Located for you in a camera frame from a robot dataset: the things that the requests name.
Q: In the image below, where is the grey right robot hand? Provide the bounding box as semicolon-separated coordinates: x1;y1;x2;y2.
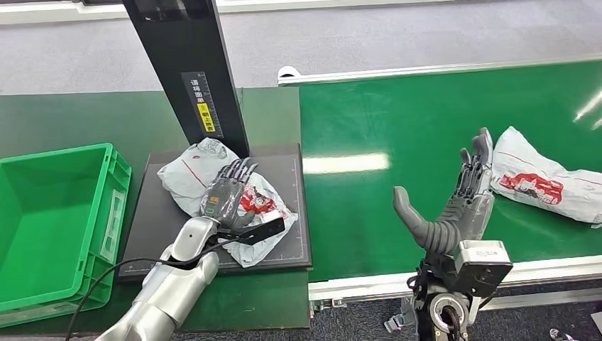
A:
392;126;496;259

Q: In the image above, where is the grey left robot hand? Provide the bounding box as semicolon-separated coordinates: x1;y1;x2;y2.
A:
199;157;260;232

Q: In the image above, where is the white courier bag package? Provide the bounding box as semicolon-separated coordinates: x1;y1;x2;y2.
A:
157;136;300;269

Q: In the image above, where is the black scale platform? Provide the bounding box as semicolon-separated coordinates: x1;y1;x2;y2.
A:
117;143;314;283

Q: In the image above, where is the white courier bag red print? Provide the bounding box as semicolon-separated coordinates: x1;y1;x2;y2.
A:
489;125;602;225

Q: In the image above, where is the black yellow column label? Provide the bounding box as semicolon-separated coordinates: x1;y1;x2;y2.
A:
180;70;225;140

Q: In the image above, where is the green conveyor belt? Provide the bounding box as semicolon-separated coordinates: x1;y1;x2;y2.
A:
297;60;602;284

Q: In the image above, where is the black scale column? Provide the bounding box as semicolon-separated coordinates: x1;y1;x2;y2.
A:
121;0;251;158

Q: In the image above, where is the green plastic crate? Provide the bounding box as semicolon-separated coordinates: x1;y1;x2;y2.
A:
0;142;133;329

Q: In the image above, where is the dark green table mat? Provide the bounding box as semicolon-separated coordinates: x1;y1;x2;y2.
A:
0;86;312;335

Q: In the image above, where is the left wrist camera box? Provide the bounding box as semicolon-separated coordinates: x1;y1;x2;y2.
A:
217;216;287;247

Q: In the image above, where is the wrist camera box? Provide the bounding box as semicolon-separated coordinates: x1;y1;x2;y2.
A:
217;216;287;247
452;239;514;299

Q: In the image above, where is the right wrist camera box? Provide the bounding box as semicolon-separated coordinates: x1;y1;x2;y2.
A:
452;239;514;299

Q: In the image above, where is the metal conveyor bracket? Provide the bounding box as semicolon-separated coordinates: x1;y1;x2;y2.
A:
383;308;410;335

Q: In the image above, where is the aluminium conveyor side rail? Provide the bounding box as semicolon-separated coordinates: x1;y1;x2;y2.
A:
307;254;602;316
277;53;602;87

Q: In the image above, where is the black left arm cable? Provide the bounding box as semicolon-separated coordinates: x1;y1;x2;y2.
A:
65;237;243;341

